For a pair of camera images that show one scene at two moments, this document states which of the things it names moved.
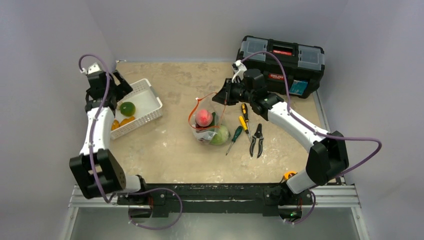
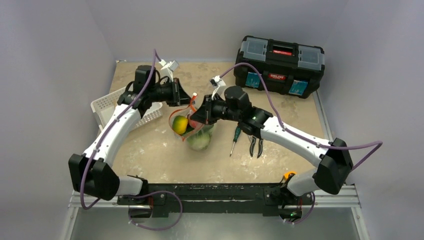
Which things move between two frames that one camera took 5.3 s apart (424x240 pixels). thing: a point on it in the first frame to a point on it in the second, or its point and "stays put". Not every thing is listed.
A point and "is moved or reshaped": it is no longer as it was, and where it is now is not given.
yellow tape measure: x=289 y=174 stays put
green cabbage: x=221 y=137 to x=200 y=140
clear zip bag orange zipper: x=205 y=118 is moved or reshaped
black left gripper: x=122 y=89 to x=179 y=96
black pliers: x=258 y=134 stays put
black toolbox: x=304 y=64 stays put
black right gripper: x=227 y=93 to x=207 y=109
